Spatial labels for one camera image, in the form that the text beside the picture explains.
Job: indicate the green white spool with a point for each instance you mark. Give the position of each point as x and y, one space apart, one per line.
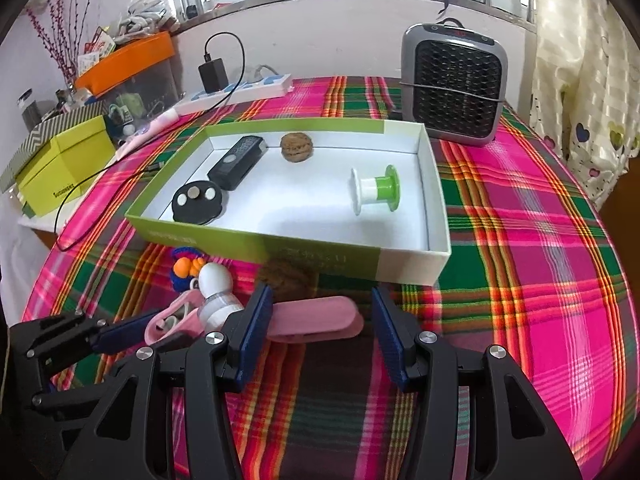
372 190

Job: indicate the clear bin orange lid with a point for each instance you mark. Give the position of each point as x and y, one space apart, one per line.
130 57

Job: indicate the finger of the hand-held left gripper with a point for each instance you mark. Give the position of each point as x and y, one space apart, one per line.
125 332
172 345

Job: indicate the green cardboard box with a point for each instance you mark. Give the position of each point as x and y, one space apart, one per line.
300 210

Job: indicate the red branch decoration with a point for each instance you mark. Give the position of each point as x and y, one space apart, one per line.
60 55

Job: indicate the yellow-green box striped lid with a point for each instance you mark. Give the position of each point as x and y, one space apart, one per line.
65 170

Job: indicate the brown walnut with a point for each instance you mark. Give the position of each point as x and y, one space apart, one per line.
296 147
287 277

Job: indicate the pale green object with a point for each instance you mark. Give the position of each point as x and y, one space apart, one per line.
131 105

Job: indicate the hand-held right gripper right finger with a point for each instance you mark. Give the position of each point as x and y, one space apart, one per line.
392 340

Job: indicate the small black sill object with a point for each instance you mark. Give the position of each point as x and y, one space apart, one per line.
191 10

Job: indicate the white mushroom-shaped knob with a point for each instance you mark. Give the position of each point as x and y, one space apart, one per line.
215 277

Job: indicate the small white round object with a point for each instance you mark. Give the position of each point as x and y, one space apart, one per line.
129 131

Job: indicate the cream heart-print curtain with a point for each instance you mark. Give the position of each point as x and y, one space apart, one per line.
575 60

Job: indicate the pink white tube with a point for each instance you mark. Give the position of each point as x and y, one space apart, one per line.
150 127

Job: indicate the colourful paper packets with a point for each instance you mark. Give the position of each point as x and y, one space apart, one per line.
97 47

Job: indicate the dark glass jar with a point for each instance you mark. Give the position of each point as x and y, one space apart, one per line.
30 112

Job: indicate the pink oblong case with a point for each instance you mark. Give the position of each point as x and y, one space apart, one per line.
320 317

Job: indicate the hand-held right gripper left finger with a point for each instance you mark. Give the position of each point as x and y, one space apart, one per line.
252 330

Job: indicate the black charger adapter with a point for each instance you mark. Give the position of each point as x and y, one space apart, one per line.
214 75

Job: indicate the black round button disc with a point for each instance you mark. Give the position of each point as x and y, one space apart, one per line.
197 210

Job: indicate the pink green plaid tablecloth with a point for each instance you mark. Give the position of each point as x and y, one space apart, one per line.
525 260

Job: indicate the white blue power strip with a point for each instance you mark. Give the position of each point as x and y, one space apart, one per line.
250 89

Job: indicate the grey fan heater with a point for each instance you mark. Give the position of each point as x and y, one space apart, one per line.
455 85

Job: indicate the black rectangular device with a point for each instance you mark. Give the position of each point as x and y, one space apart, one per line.
235 165

